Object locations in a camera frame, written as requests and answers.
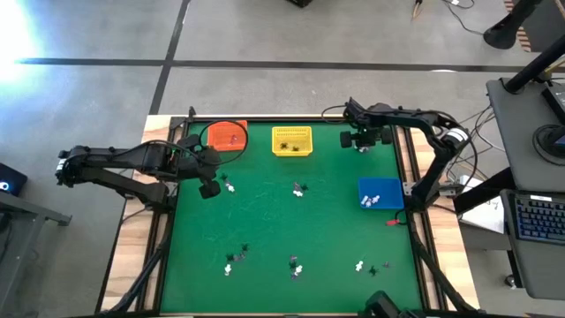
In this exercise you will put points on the black device with light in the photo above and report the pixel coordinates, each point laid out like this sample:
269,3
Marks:
15,176

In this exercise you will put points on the black desk support beam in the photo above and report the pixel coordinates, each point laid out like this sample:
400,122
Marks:
470,201

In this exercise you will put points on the black caster wheel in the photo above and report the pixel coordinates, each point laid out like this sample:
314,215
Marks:
510,281

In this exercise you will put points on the dark box with striped edge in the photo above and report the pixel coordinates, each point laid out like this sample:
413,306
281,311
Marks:
547,26

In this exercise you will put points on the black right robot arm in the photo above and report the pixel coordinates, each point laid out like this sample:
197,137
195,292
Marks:
431,176

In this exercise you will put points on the grey side desk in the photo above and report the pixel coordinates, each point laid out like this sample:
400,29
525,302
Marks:
17,265

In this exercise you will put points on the black box device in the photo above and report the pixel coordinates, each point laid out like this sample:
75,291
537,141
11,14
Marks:
556,99

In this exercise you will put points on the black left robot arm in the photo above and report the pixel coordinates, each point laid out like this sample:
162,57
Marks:
115,156

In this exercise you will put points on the black aluminium table frame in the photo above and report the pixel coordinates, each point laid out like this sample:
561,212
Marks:
265,119

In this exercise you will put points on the green table mat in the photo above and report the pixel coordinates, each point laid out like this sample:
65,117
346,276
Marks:
273,229

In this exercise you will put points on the black stand base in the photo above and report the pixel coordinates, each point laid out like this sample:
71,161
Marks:
503,33

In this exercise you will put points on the grey metal base bracket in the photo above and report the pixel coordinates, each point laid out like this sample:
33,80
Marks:
408,189

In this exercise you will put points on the white paper sheet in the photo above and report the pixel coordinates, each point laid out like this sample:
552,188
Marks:
485,216

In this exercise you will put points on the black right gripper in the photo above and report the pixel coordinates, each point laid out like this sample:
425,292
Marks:
366,138

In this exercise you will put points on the black slanted pole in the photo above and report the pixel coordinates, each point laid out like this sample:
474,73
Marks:
534,66

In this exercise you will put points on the orange plastic basket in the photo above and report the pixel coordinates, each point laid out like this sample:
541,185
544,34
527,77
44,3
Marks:
218,141

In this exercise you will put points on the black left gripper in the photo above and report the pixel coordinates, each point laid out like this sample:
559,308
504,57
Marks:
209,190

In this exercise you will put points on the yellow plastic basket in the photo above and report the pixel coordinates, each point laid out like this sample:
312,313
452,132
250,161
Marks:
304,132

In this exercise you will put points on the black frame bracket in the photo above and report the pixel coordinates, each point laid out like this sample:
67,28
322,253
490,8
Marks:
192,112

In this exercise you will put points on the black floor object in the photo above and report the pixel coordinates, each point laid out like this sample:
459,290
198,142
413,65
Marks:
300,2

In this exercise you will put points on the blue plastic basket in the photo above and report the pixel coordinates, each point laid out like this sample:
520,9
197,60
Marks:
390,187

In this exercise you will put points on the wood-coloured tool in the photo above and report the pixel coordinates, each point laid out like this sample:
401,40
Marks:
417,9

